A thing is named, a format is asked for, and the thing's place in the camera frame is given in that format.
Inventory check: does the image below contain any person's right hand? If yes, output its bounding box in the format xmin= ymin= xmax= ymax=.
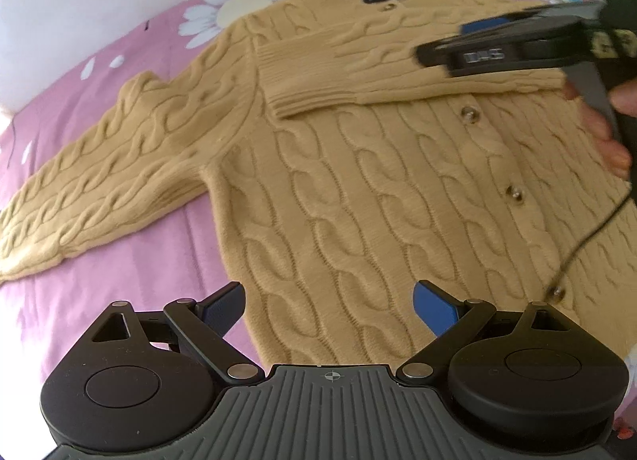
xmin=579 ymin=80 xmax=637 ymax=180

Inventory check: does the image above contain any pink floral bed sheet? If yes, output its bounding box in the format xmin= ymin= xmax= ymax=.
xmin=0 ymin=0 xmax=598 ymax=391

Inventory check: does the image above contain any thin black cable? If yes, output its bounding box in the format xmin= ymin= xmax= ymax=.
xmin=546 ymin=190 xmax=634 ymax=300

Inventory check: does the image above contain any yellow cable-knit cardigan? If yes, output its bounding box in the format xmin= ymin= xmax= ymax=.
xmin=0 ymin=0 xmax=637 ymax=366

